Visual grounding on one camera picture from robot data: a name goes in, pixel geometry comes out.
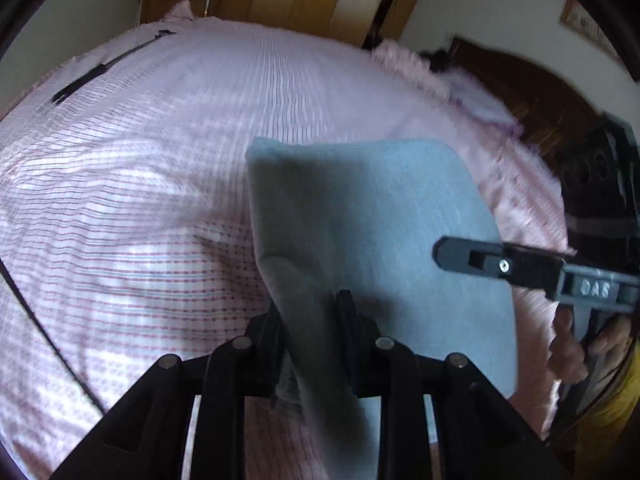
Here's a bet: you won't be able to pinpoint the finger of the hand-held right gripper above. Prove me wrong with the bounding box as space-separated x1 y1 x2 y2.
432 236 567 302

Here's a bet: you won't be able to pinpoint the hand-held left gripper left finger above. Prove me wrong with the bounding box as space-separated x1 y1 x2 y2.
50 301 290 480

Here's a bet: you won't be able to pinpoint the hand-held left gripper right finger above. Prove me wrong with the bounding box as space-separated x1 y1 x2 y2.
335 289 571 480

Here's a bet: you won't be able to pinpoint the light blue pants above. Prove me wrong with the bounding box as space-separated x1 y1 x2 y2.
245 137 518 480

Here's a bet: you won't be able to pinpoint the person's right hand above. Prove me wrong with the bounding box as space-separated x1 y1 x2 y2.
549 306 636 386

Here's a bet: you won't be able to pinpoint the person's yellow clothing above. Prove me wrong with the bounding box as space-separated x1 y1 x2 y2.
575 350 640 480

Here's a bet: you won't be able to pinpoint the dark wooden headboard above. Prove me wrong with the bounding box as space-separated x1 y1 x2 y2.
445 35 626 171

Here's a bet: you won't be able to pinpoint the pink checked bed sheet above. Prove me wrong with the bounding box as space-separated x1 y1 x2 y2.
0 0 576 480

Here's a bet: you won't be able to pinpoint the black selfie stick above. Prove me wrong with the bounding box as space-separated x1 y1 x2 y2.
51 29 176 106

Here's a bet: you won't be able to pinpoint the black cable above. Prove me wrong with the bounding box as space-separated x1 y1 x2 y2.
0 260 106 417

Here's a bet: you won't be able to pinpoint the framed wall picture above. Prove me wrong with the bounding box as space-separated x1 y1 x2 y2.
560 0 621 56

